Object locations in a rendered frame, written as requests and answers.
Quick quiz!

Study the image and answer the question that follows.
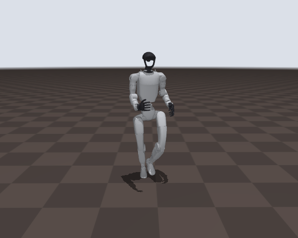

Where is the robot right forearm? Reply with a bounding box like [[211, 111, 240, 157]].
[[129, 94, 139, 111]]

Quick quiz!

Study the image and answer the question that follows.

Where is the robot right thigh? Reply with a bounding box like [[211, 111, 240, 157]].
[[133, 114, 146, 152]]

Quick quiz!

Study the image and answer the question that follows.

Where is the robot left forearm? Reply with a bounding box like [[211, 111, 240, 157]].
[[163, 92, 173, 108]]

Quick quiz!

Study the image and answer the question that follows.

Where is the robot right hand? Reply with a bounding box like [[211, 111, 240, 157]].
[[137, 99, 150, 111]]

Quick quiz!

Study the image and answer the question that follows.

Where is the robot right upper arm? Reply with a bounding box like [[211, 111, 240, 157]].
[[129, 73, 139, 99]]

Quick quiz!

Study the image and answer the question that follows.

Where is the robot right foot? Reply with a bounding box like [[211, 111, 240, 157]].
[[140, 167, 147, 178]]

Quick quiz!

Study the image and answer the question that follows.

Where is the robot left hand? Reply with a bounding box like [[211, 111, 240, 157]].
[[168, 103, 174, 117]]

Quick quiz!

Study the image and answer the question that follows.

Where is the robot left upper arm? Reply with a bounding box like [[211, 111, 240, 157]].
[[158, 72, 167, 96]]

